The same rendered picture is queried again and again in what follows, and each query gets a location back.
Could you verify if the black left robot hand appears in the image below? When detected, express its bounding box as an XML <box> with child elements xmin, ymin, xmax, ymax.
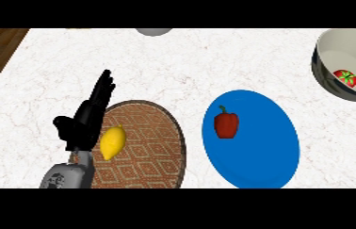
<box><xmin>52</xmin><ymin>69</ymin><xmax>117</xmax><ymax>153</ymax></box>

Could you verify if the blue oval plate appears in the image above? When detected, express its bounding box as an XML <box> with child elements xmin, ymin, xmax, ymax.
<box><xmin>203</xmin><ymin>90</ymin><xmax>302</xmax><ymax>189</ymax></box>

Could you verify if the red tomato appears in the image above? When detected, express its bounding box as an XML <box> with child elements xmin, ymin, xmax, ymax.
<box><xmin>333</xmin><ymin>69</ymin><xmax>356</xmax><ymax>89</ymax></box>

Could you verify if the pale bowl with dark rim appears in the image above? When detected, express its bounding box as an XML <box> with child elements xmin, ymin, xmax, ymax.
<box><xmin>311</xmin><ymin>28</ymin><xmax>356</xmax><ymax>103</ymax></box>

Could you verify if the yellow lemon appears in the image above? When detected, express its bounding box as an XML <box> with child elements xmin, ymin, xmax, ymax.
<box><xmin>100</xmin><ymin>123</ymin><xmax>129</xmax><ymax>161</ymax></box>

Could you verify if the round brown woven placemat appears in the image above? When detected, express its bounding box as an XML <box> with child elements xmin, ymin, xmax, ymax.
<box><xmin>69</xmin><ymin>99</ymin><xmax>188</xmax><ymax>189</ymax></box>

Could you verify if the grey round object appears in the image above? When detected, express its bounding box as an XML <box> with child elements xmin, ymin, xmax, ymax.
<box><xmin>135</xmin><ymin>28</ymin><xmax>175</xmax><ymax>37</ymax></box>

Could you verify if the red bell pepper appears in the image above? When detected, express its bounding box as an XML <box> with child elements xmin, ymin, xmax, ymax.
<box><xmin>213</xmin><ymin>105</ymin><xmax>241</xmax><ymax>139</ymax></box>

